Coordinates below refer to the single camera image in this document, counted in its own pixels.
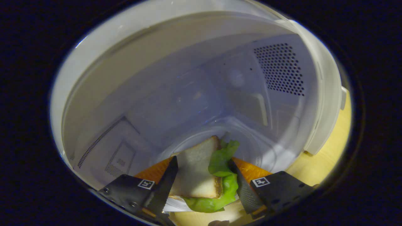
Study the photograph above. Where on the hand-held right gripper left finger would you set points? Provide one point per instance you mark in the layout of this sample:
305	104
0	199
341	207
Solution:
160	194

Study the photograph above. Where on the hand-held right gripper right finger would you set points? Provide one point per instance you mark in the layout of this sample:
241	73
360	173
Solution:
248	194

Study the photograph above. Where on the sandwich with lettuce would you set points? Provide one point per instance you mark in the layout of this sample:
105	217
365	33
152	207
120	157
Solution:
196	169

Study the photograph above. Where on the white microwave oven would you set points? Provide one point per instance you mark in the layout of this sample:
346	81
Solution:
157	78

